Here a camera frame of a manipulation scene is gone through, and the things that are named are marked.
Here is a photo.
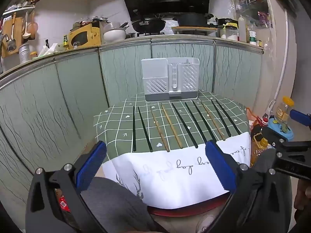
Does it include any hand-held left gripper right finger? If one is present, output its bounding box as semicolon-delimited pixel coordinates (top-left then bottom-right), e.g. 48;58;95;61
205;140;290;233

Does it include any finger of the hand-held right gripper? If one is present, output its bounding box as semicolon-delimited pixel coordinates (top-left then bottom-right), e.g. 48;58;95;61
290;109;311;127
262;126;311;163

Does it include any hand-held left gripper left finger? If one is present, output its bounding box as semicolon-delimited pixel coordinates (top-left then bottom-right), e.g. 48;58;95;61
25;140;107;233

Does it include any wooden chopstick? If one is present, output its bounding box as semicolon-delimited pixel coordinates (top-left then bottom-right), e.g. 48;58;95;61
161;104;183;149
150;108;170;152
201;103;225;141

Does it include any white plastic utensil holder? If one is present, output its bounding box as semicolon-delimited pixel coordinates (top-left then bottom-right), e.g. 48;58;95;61
141;57;200;102

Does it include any person's right hand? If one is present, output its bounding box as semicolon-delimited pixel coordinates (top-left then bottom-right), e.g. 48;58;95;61
294;181;311;210

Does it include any yellow lid jar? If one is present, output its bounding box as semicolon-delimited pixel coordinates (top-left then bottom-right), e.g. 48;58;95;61
277;97;294;124

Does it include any blue plastic toy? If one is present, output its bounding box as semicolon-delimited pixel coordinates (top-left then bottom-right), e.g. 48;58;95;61
267;115;294;141

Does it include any person's right leg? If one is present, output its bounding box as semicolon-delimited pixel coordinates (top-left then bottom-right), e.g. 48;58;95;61
253;148;277;173

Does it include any person's leg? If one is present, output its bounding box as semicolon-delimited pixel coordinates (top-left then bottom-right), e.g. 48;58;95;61
80;177;159;233
253;148;277;173

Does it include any yellow cooking oil bottle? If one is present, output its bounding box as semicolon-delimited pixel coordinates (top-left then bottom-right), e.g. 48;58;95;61
250;131;274;168

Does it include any red snack packet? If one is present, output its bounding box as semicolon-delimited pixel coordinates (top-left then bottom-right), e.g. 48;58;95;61
59;196;71;212

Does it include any red cap dark bottle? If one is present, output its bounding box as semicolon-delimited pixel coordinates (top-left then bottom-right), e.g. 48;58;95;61
251;117;269;133

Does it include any person's left leg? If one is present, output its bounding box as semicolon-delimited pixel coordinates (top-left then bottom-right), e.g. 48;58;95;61
80;177;159;233

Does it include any orange bag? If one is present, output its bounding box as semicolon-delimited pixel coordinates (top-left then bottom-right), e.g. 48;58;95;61
246;107;260;130

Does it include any red stool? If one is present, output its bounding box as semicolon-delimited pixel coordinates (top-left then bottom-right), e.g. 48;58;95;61
148;195;230;218

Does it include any white pipe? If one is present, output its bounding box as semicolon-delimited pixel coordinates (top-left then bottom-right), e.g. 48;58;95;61
264;7;290;120

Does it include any white squeeze bottle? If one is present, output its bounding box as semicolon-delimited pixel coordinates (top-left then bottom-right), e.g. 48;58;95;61
238;15;247;43

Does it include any clear jar of white powder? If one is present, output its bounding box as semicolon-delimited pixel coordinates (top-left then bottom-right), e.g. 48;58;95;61
220;25;238;42

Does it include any black electric cooker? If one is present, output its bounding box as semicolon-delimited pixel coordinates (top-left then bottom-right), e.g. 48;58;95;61
217;17;238;28

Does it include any white plastic bag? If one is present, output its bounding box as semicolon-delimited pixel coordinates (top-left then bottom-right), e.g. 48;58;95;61
39;43;59;57

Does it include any metal canister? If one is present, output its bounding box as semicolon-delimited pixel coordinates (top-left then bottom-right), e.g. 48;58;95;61
19;44;31;65

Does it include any yellow microwave oven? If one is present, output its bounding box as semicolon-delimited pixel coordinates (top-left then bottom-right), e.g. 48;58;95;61
68;25;101;50

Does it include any round wooden board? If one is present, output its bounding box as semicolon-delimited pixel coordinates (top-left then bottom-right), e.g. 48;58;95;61
171;26;218;35

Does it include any white pot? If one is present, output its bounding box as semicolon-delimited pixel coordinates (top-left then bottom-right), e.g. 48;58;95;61
103;29;127;42

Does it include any black cooking pot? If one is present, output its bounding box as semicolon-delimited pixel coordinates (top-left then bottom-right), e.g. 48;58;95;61
172;13;214;27

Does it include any clear glass bowl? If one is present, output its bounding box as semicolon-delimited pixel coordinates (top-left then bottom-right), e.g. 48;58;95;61
103;22;122;31

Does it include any metal ladle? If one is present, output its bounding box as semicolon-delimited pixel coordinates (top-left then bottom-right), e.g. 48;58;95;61
7;13;17;52

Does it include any pink hanging scoop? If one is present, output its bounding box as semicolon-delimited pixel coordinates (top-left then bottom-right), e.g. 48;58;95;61
27;11;39;40

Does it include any white hanging spoon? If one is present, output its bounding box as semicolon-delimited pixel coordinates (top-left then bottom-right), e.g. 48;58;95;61
22;12;31;38

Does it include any hanging wooden cutting board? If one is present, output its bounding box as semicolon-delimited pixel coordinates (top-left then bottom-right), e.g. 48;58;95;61
1;17;23;59

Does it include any black frying pan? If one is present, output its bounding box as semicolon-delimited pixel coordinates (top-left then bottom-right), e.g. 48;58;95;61
131;9;167;33

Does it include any wall rack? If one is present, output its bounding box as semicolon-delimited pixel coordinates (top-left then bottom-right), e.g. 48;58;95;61
2;4;36;17

